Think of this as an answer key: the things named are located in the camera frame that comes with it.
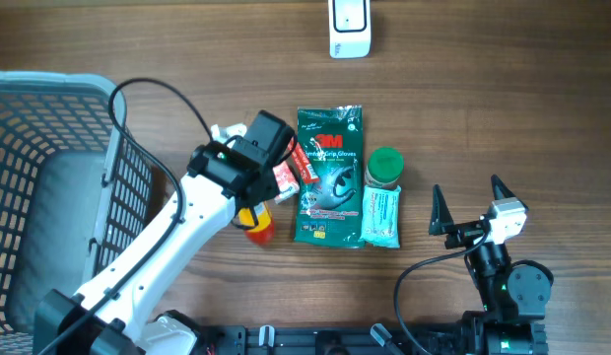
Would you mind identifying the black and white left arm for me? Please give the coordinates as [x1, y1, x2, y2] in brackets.
[33, 110, 296, 354]

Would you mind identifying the white barcode scanner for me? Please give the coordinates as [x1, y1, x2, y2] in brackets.
[328, 0, 372, 59]

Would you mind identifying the green lid jar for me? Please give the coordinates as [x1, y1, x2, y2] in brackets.
[365, 146, 404, 189]

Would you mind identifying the green 3M gloves packet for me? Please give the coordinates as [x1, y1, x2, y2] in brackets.
[295, 106, 364, 249]

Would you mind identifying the red sauce bottle green cap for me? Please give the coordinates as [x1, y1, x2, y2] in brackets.
[238, 202, 275, 246]

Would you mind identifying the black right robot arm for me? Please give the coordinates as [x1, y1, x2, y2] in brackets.
[429, 175, 554, 354]

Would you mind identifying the red stick sachet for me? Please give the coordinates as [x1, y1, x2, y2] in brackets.
[288, 137, 320, 184]

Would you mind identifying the grey plastic mesh basket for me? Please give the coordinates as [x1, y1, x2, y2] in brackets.
[0, 71, 153, 354]

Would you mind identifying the red white small box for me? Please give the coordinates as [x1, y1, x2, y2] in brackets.
[273, 162, 300, 204]

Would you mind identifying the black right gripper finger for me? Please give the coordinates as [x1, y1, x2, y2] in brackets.
[491, 175, 515, 200]
[429, 184, 454, 236]

